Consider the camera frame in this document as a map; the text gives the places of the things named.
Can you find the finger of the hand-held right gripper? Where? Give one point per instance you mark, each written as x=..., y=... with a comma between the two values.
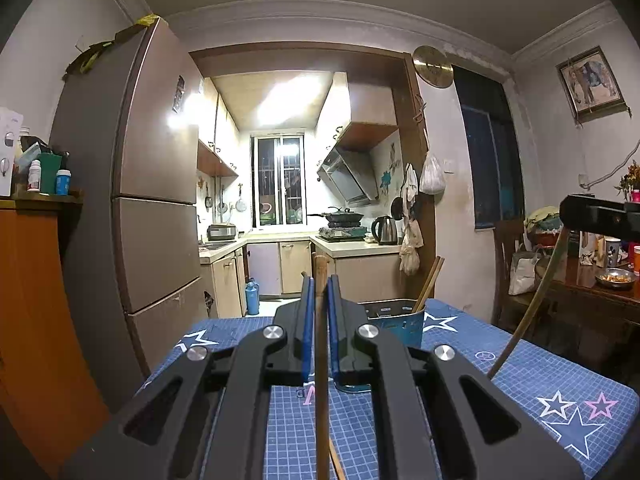
x=600, y=217

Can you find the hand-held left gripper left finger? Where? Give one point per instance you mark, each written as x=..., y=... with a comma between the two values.
x=310, y=330

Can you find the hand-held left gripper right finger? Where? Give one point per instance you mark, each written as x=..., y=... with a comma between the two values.
x=332, y=330

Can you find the teal slotted utensil holder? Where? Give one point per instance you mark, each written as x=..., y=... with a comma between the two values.
x=400, y=327

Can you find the brown bamboo chopstick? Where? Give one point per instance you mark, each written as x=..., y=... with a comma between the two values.
x=426, y=285
x=537, y=295
x=433, y=282
x=321, y=410

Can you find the white cartoon mug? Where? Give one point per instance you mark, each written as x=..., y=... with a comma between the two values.
x=612, y=252

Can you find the dried flowers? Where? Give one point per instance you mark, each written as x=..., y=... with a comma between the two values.
x=631, y=177

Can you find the orange cup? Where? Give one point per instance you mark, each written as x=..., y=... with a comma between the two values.
x=637, y=259

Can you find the beige lower kitchen cabinets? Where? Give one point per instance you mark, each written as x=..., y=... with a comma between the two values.
x=295, y=270

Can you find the metal bowl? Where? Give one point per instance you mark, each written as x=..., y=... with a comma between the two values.
x=617, y=279

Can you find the blue floor bottle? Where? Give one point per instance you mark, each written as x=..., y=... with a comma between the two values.
x=252, y=300

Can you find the dark wooden side table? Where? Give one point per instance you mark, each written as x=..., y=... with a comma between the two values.
x=590, y=310

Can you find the dark wooden chair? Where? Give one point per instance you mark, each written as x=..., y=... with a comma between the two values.
x=507, y=240

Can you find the gas stove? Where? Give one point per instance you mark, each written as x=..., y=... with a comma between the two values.
x=342, y=233

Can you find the steel electric kettle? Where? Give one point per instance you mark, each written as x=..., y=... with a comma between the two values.
x=385, y=231

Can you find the white hanging cloth bags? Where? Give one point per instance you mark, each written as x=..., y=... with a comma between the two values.
x=411, y=250

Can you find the black wok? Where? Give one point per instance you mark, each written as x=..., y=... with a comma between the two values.
x=345, y=216

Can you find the dark room window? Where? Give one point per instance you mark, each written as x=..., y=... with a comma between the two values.
x=487, y=160

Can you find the black hanging pan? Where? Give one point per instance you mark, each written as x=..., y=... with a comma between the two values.
x=397, y=208

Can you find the hanging small pan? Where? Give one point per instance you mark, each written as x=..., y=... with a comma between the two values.
x=241, y=205

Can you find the hanging kitchen ladle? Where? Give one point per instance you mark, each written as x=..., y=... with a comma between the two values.
x=222, y=206

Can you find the barred kitchen window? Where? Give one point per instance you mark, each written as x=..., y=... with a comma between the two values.
x=277, y=180

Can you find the steel range hood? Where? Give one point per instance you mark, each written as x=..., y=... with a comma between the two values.
x=347, y=175

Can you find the hanging kitchen strainer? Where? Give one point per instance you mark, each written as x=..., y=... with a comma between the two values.
x=208, y=202

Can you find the white hanging plastic bag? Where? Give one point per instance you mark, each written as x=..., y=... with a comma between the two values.
x=432, y=177

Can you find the blue star-print tablecloth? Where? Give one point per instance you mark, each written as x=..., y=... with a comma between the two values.
x=500, y=400

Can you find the silver refrigerator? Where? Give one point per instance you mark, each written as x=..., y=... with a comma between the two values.
x=150, y=210

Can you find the short upper kitchen cabinet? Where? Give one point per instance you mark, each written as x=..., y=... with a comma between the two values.
x=365, y=125

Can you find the long upper kitchen cabinet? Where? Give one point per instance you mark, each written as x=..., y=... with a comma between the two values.
x=215, y=145

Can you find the fridge magnet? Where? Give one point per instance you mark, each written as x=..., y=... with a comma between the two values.
x=178, y=94

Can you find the orange wooden cabinet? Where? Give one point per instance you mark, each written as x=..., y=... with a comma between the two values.
x=35, y=310

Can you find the blue and white bottle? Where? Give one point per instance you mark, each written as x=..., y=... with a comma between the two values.
x=63, y=184

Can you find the green box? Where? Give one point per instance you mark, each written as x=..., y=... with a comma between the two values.
x=50, y=172

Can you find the white bottle with red label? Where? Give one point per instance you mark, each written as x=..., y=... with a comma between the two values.
x=34, y=177

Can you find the dark green cloth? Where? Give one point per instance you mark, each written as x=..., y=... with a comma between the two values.
x=100, y=50

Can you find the framed wall picture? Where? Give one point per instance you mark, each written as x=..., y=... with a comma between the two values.
x=592, y=82

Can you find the white wall switch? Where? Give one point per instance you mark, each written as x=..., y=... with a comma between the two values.
x=448, y=166

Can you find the golden wall clock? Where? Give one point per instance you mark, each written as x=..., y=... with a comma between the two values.
x=433, y=66

